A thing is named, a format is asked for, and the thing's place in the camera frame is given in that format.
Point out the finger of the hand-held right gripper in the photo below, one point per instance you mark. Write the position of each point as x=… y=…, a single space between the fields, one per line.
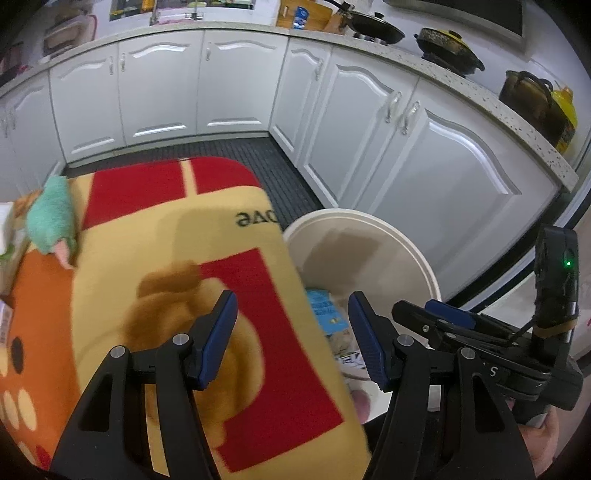
x=425 y=325
x=450 y=314

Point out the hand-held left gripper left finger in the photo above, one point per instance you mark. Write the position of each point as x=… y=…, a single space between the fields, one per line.
x=217 y=341

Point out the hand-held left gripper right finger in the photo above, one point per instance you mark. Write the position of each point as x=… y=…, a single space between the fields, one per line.
x=369 y=346

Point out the white printed plastic wrapper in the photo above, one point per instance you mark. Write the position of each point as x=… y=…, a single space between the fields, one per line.
x=353 y=363

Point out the beige paper ball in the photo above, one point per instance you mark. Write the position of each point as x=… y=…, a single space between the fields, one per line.
x=342 y=341

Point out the blue tissue packet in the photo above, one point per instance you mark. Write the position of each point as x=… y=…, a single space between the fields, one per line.
x=325 y=311

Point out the cream plastic bucket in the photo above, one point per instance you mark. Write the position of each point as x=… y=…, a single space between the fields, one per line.
x=369 y=249

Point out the green fuzzy cloth roll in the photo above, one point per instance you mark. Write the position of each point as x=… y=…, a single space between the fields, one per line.
x=48 y=217

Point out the white medicine box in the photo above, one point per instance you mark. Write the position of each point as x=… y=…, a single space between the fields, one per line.
x=3 y=323

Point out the green white milk carton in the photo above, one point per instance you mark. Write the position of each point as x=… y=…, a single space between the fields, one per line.
x=11 y=272

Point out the white torn paper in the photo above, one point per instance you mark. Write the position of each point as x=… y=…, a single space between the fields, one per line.
x=7 y=226

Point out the person's right hand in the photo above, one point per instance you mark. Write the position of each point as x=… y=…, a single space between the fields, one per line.
x=545 y=441

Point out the red yellow printed blanket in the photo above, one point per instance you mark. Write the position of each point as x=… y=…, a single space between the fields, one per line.
x=277 y=258

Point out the row of white cabinet doors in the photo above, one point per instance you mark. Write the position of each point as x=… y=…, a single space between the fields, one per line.
x=461 y=166

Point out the dark ribbed floor mat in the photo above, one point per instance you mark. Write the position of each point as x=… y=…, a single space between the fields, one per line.
x=258 y=161

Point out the speckled countertop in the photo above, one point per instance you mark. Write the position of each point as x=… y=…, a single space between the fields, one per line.
x=508 y=113

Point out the large dark stock pot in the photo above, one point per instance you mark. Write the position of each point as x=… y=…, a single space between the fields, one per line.
x=526 y=101

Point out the yellow oil bottle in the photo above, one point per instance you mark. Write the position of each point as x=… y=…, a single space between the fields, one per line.
x=565 y=115

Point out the yellow lidded clay pot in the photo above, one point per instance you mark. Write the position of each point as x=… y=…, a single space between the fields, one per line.
x=450 y=44

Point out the black wok with lid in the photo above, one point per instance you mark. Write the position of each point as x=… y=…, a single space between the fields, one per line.
x=376 y=27

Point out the wooden knife block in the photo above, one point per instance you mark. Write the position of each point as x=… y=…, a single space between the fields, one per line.
x=334 y=24

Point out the pink cloth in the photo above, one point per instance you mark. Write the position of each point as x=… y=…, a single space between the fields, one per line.
x=175 y=21

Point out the small metal faucet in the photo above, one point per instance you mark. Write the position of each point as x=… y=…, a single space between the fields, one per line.
x=197 y=10

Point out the wooden cutting board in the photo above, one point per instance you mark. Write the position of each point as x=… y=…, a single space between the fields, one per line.
x=285 y=16

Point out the tall curved metal faucet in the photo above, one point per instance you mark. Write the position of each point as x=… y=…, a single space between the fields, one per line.
x=154 y=14

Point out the pink dish rack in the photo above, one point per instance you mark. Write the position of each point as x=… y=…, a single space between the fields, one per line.
x=69 y=34

